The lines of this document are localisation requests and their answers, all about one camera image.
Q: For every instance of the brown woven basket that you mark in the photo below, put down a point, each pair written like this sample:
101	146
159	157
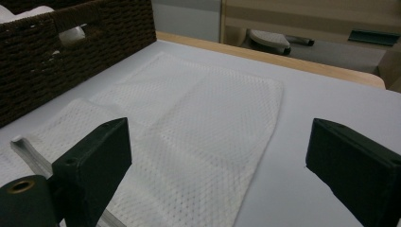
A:
104	44

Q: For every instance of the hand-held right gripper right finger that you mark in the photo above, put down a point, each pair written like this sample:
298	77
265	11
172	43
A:
356	170

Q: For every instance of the dark metal tube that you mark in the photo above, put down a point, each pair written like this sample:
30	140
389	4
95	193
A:
301	40

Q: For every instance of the white mesh laundry bag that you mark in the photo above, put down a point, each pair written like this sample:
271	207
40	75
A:
201	126

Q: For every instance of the dark green flat object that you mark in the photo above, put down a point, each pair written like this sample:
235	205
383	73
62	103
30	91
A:
373	37

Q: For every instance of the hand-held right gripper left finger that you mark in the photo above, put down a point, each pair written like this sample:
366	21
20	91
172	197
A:
94	164

